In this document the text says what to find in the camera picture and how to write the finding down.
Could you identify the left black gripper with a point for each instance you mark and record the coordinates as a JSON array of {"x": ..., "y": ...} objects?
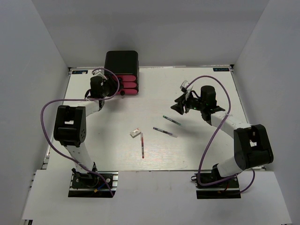
[{"x": 113, "y": 81}]

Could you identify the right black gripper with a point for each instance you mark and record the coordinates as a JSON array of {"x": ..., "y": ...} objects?
[{"x": 179, "y": 106}]

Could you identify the black drawer cabinet pink drawers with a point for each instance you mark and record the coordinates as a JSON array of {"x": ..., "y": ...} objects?
[{"x": 125, "y": 65}]

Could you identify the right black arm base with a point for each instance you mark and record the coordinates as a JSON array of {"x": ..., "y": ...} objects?
[{"x": 228, "y": 189}]

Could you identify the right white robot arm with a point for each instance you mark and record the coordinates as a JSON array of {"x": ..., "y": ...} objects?
[{"x": 251, "y": 145}]

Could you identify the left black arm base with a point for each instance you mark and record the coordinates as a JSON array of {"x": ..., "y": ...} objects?
[{"x": 85, "y": 185}]

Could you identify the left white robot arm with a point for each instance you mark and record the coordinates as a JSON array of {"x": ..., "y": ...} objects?
[{"x": 70, "y": 124}]

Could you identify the left blue label sticker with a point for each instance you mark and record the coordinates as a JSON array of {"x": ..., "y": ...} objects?
[{"x": 79, "y": 72}]

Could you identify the blue label sticker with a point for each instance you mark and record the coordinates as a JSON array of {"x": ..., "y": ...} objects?
[
  {"x": 221, "y": 69},
  {"x": 79, "y": 72}
]

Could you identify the purple gel pen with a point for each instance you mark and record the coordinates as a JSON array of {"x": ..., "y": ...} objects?
[{"x": 165, "y": 132}]

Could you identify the red gel pen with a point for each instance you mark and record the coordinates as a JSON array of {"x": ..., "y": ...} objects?
[{"x": 142, "y": 144}]

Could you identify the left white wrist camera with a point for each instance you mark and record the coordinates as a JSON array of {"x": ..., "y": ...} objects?
[{"x": 98, "y": 72}]

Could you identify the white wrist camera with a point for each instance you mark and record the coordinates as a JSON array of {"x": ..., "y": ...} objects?
[
  {"x": 98, "y": 72},
  {"x": 186, "y": 88}
]

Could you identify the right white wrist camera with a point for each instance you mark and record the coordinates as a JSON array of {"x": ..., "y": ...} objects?
[{"x": 186, "y": 88}]

